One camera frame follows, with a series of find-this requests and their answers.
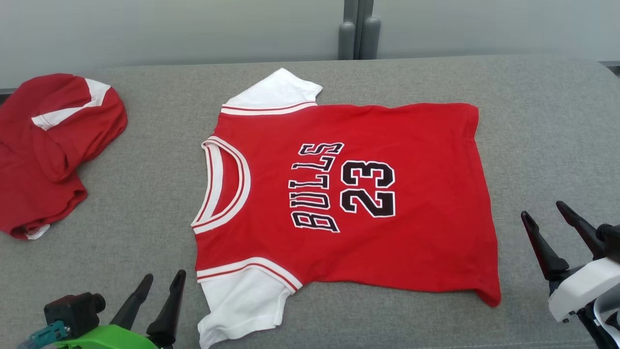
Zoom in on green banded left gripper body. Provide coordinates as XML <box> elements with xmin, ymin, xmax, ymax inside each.
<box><xmin>52</xmin><ymin>324</ymin><xmax>161</xmax><ymax>349</ymax></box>

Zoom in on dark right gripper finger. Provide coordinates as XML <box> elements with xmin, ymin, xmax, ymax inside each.
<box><xmin>556</xmin><ymin>201</ymin><xmax>606</xmax><ymax>260</ymax></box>
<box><xmin>521</xmin><ymin>210</ymin><xmax>570</xmax><ymax>283</ymax></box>

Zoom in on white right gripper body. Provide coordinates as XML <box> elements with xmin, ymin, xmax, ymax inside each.
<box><xmin>547</xmin><ymin>257</ymin><xmax>620</xmax><ymax>324</ymax></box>

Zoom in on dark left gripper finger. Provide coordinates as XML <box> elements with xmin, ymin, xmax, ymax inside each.
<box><xmin>110</xmin><ymin>274</ymin><xmax>154</xmax><ymax>332</ymax></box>
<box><xmin>146</xmin><ymin>270</ymin><xmax>187</xmax><ymax>349</ymax></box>

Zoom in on red Bulls 23 jersey shirt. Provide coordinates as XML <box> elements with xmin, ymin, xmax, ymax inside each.
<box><xmin>191</xmin><ymin>68</ymin><xmax>502</xmax><ymax>349</ymax></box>

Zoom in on red shorts with white stripe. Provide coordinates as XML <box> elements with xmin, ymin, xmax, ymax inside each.
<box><xmin>0</xmin><ymin>73</ymin><xmax>128</xmax><ymax>241</ymax></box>

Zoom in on teal camera cable connector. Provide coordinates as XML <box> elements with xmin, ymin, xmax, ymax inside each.
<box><xmin>17</xmin><ymin>320</ymin><xmax>69</xmax><ymax>349</ymax></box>

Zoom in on grey partition post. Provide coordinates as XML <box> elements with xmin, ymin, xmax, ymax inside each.
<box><xmin>338</xmin><ymin>0</ymin><xmax>382</xmax><ymax>61</ymax></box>

